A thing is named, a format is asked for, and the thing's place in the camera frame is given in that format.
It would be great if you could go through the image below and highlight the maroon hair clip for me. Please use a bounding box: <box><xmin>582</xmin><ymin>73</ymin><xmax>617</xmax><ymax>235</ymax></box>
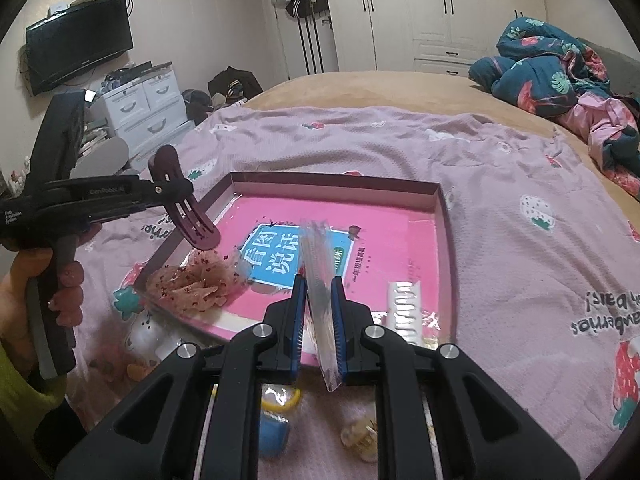
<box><xmin>148</xmin><ymin>145</ymin><xmax>221</xmax><ymax>251</ymax></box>

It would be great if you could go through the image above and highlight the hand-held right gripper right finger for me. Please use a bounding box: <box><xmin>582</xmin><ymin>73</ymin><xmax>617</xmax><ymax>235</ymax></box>
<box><xmin>331</xmin><ymin>277</ymin><xmax>587</xmax><ymax>480</ymax></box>

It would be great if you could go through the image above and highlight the tan bed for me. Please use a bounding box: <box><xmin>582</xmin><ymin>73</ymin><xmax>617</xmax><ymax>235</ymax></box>
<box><xmin>245</xmin><ymin>70</ymin><xmax>640</xmax><ymax>221</ymax></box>

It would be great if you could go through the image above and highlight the clear packet of hair pins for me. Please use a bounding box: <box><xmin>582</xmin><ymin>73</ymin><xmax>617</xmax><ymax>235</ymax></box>
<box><xmin>299</xmin><ymin>217</ymin><xmax>347</xmax><ymax>393</ymax></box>

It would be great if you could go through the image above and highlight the white hair comb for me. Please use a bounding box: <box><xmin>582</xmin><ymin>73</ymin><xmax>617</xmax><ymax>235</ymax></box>
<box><xmin>385</xmin><ymin>280</ymin><xmax>443</xmax><ymax>348</ymax></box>

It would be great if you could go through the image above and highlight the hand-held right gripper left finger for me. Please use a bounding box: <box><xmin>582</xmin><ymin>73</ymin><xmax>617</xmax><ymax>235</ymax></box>
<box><xmin>55</xmin><ymin>275</ymin><xmax>308</xmax><ymax>480</ymax></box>

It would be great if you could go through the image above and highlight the pile of dark bags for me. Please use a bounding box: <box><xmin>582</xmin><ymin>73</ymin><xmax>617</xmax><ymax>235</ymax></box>
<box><xmin>182</xmin><ymin>66</ymin><xmax>263</xmax><ymax>126</ymax></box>

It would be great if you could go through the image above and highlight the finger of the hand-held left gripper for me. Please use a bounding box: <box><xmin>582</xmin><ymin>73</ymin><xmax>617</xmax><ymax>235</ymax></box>
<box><xmin>65</xmin><ymin>174</ymin><xmax>195</xmax><ymax>228</ymax></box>

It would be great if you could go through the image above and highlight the white drawer cabinet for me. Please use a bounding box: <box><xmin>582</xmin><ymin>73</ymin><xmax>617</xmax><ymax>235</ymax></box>
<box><xmin>92</xmin><ymin>62</ymin><xmax>196</xmax><ymax>171</ymax></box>

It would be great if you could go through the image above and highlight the white wardrobe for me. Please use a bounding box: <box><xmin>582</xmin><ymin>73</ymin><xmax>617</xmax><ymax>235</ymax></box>
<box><xmin>330</xmin><ymin>0</ymin><xmax>551</xmax><ymax>78</ymax></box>

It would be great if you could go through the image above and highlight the grey oval cushion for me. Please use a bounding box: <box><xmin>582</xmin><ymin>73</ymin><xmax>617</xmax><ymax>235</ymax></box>
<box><xmin>70</xmin><ymin>136</ymin><xmax>132</xmax><ymax>181</ymax></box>

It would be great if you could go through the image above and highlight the clear plastic packet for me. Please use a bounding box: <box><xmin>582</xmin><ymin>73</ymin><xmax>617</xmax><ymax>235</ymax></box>
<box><xmin>125</xmin><ymin>312</ymin><xmax>177</xmax><ymax>363</ymax></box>

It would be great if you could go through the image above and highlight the clear hair claw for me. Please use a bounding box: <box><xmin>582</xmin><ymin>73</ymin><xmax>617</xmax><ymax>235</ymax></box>
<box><xmin>340</xmin><ymin>417</ymin><xmax>381</xmax><ymax>463</ymax></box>

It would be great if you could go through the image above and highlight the pink strawberry blanket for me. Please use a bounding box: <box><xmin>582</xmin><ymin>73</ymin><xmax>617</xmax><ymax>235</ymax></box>
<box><xmin>65</xmin><ymin>105</ymin><xmax>640</xmax><ymax>480</ymax></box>

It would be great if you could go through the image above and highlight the white door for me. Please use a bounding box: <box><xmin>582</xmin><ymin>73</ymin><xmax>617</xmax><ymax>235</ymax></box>
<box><xmin>267</xmin><ymin>0</ymin><xmax>341</xmax><ymax>81</ymax></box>

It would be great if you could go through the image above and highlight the floral teal quilt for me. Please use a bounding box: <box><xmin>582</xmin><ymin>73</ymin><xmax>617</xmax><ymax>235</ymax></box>
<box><xmin>469</xmin><ymin>16</ymin><xmax>640</xmax><ymax>193</ymax></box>

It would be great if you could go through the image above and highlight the person's left hand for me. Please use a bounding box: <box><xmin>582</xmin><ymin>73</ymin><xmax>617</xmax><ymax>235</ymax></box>
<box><xmin>0</xmin><ymin>221</ymin><xmax>103</xmax><ymax>361</ymax></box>

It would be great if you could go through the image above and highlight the white router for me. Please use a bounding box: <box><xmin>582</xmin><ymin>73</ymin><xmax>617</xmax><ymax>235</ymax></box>
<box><xmin>47</xmin><ymin>0</ymin><xmax>98</xmax><ymax>13</ymax></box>

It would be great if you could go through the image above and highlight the yellow plastic ring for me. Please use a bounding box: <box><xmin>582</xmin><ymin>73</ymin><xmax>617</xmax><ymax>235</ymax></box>
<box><xmin>260</xmin><ymin>382</ymin><xmax>303</xmax><ymax>416</ymax></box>

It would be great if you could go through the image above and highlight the blue small item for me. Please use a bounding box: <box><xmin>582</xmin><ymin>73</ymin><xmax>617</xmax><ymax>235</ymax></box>
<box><xmin>260</xmin><ymin>415</ymin><xmax>291</xmax><ymax>461</ymax></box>

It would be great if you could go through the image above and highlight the person's left forearm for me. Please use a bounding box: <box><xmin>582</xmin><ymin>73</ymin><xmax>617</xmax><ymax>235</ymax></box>
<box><xmin>0</xmin><ymin>340</ymin><xmax>68</xmax><ymax>461</ymax></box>

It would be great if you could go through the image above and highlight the black television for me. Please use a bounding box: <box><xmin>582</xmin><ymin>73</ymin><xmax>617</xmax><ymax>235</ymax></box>
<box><xmin>25</xmin><ymin>0</ymin><xmax>135</xmax><ymax>97</ymax></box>

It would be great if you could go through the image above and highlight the pink cardboard box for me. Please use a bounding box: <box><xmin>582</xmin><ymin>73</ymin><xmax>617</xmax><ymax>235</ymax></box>
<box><xmin>134</xmin><ymin>171</ymin><xmax>460</xmax><ymax>356</ymax></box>

